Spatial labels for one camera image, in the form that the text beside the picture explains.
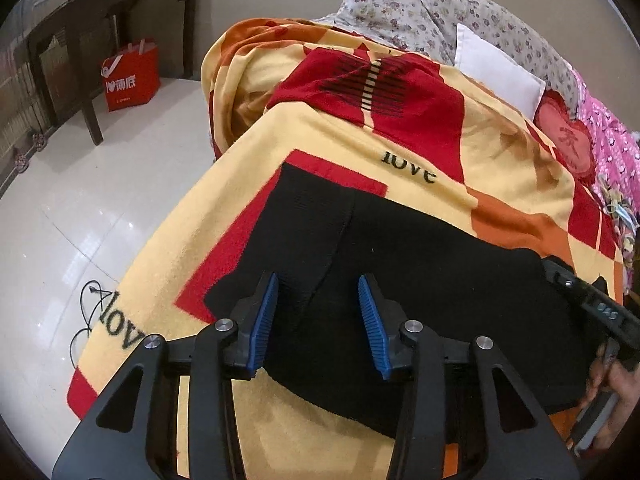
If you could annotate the red heart cushion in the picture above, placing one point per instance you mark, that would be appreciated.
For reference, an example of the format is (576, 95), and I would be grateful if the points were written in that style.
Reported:
(567, 137)

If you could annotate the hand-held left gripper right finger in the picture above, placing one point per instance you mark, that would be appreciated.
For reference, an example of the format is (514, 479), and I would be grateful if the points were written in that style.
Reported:
(372, 320)

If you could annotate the dark wooden table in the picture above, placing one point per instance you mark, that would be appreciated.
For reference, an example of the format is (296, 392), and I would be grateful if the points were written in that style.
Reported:
(105, 7)

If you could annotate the person's right hand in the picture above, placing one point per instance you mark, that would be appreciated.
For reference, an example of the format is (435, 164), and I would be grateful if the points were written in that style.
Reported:
(625, 385)

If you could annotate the pile of colourful cloths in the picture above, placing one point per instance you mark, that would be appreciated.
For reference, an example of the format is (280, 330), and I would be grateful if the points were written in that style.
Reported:
(622, 220)

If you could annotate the printed red yellow blanket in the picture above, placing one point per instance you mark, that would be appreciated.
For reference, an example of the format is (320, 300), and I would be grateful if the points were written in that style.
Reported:
(345, 135)

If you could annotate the pink printed quilt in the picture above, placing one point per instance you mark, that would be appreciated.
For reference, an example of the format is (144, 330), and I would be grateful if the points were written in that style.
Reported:
(612, 130)

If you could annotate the white pillow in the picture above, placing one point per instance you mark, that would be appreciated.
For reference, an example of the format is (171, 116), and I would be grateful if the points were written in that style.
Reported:
(500, 72)

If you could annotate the floral pillow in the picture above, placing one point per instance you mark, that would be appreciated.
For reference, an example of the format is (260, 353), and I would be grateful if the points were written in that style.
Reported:
(500, 25)
(385, 15)

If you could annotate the patterned slipper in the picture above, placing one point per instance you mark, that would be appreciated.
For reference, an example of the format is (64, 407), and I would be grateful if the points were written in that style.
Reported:
(37, 139)
(21, 161)

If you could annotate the red shopping bag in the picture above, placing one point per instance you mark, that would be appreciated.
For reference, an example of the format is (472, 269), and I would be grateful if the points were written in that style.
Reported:
(131, 77)

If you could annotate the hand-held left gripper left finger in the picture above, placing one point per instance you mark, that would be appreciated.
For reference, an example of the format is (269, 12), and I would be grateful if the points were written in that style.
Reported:
(263, 317)

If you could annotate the black pants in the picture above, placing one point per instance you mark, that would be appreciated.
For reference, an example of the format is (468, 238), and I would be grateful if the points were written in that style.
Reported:
(425, 270)

